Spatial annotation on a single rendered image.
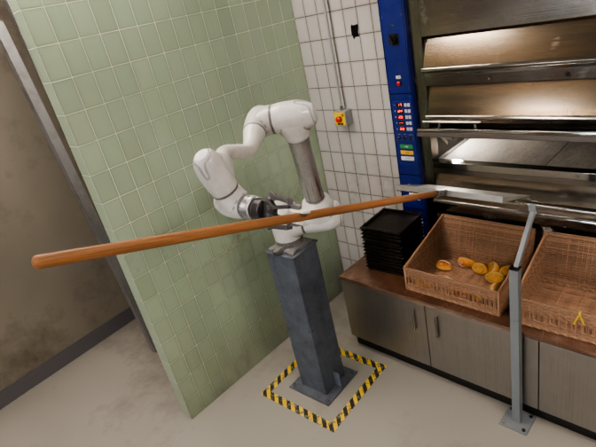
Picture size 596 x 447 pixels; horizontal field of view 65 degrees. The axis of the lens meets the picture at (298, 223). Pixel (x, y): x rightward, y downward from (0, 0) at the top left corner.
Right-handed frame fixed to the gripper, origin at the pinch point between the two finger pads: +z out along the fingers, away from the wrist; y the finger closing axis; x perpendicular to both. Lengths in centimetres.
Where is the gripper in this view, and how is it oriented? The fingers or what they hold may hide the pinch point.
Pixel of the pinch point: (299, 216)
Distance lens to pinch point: 152.9
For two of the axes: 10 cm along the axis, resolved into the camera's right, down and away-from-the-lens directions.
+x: -6.8, 1.3, -7.2
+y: -0.2, 9.8, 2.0
